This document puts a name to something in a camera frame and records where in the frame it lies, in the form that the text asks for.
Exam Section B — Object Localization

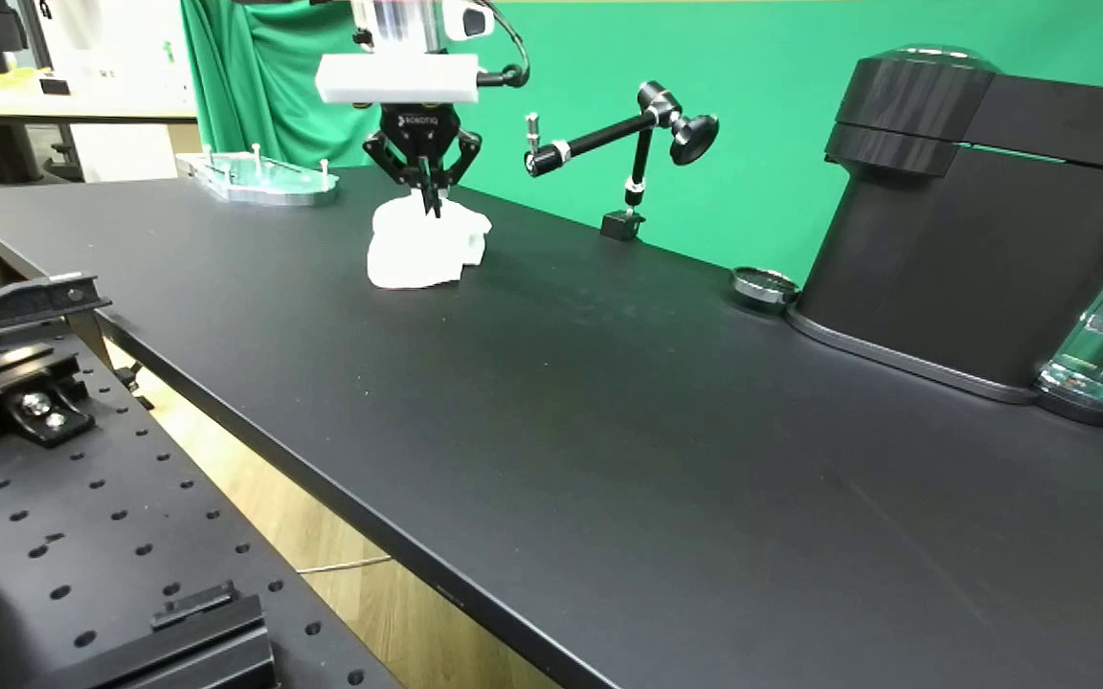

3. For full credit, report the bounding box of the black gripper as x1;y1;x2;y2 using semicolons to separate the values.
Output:
363;105;484;204

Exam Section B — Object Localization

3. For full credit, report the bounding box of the white cloth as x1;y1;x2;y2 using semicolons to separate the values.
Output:
368;193;489;291

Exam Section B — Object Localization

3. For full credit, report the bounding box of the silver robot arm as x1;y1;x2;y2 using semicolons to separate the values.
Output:
347;0;534;216

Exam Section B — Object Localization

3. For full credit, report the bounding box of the green backdrop curtain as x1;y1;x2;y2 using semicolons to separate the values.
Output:
176;0;1103;287

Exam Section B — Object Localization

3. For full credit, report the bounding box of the small black round cap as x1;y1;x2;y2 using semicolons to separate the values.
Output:
733;269;797;309

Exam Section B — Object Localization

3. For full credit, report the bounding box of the wooden desk in background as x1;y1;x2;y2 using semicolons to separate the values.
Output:
0;69;202;194

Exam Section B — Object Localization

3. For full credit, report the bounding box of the black perforated breadboard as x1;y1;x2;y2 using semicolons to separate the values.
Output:
0;346;397;689

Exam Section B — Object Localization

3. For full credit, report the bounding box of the black coffee machine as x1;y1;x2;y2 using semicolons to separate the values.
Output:
792;50;1103;403

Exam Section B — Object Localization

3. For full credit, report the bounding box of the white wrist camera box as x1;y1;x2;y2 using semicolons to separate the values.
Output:
315;52;479;105

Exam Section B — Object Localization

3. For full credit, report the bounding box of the black metal rail bracket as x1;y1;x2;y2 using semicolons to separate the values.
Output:
0;272;102;448

